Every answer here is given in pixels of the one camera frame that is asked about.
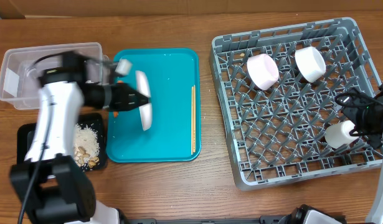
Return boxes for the peanuts and rice scraps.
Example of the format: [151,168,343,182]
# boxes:
[74,124,100,169]

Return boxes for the pink bowl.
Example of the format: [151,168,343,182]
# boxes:
[247,54,279,90]

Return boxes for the white bowl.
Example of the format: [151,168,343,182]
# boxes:
[295,47,326,83]

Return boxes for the white cup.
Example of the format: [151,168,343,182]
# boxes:
[324,120,358,149]

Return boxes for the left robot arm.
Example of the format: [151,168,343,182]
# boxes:
[9,51,152,223]

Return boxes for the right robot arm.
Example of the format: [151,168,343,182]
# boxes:
[334,84,383,224]

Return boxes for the grey dishwasher rack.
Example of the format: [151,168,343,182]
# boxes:
[209,17,382,190]

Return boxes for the orange carrot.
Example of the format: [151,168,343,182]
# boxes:
[113,80,123,118]

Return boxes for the teal serving tray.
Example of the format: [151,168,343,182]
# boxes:
[106,48,201,163]

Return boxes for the wooden chopstick left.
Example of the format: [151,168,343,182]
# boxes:
[191,86,195,155]

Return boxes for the wooden chopstick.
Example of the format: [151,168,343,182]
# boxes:
[191,86,195,155]
[194,85,196,153]

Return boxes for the wooden chopstick right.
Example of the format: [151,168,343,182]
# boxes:
[194,85,196,153]

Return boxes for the black tray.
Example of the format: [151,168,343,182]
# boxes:
[17,113,107,172]

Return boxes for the clear plastic bin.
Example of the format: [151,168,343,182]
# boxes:
[0,42,108,110]

